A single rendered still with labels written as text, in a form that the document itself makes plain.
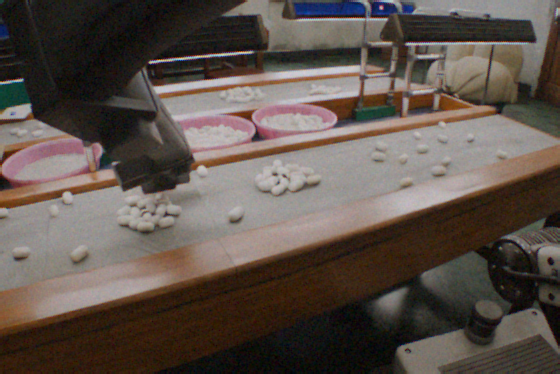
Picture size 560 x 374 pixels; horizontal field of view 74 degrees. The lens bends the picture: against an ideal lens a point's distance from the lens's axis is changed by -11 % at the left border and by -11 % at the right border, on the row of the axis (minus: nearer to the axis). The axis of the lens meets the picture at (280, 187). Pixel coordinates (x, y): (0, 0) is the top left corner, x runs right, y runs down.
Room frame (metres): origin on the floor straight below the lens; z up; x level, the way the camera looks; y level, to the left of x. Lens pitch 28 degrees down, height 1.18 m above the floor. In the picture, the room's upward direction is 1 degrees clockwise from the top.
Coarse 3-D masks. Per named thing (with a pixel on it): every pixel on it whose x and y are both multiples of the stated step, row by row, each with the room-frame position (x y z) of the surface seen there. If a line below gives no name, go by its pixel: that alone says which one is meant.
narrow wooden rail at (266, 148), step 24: (408, 120) 1.25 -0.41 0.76; (432, 120) 1.27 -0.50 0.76; (456, 120) 1.32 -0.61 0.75; (264, 144) 1.02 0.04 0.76; (288, 144) 1.02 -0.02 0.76; (312, 144) 1.05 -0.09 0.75; (192, 168) 0.90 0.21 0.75; (0, 192) 0.73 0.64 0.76; (24, 192) 0.74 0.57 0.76; (48, 192) 0.75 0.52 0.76; (72, 192) 0.77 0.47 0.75
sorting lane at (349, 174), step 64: (448, 128) 1.26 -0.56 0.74; (512, 128) 1.29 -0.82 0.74; (128, 192) 0.79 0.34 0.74; (192, 192) 0.79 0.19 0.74; (256, 192) 0.80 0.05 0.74; (320, 192) 0.80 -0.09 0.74; (384, 192) 0.81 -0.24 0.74; (0, 256) 0.54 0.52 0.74; (64, 256) 0.55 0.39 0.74; (128, 256) 0.56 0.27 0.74
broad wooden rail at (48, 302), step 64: (448, 192) 0.77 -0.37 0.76; (512, 192) 0.83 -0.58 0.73; (192, 256) 0.53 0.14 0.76; (256, 256) 0.54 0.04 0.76; (320, 256) 0.58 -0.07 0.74; (384, 256) 0.65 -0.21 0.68; (448, 256) 0.75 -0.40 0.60; (0, 320) 0.36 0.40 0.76; (64, 320) 0.38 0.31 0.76; (128, 320) 0.42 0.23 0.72; (192, 320) 0.47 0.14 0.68; (256, 320) 0.52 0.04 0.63
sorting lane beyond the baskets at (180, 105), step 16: (320, 80) 1.85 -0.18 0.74; (336, 80) 1.86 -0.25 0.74; (352, 80) 1.88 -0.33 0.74; (368, 80) 1.89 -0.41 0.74; (384, 80) 1.90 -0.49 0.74; (400, 80) 1.92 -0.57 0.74; (192, 96) 1.57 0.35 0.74; (208, 96) 1.57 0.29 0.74; (272, 96) 1.57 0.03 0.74; (288, 96) 1.58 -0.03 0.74; (304, 96) 1.58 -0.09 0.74; (176, 112) 1.37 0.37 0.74; (192, 112) 1.37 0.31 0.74; (0, 128) 1.23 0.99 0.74; (32, 128) 1.22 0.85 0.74; (48, 128) 1.22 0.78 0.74
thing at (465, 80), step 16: (464, 64) 3.57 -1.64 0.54; (480, 64) 3.50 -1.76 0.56; (496, 64) 3.51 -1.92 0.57; (448, 80) 3.59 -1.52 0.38; (464, 80) 3.43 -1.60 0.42; (480, 80) 3.33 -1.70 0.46; (496, 80) 3.31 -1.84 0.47; (512, 80) 3.44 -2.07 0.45; (464, 96) 3.37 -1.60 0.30; (480, 96) 3.30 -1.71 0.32; (496, 96) 3.33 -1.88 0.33; (512, 96) 3.42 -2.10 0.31
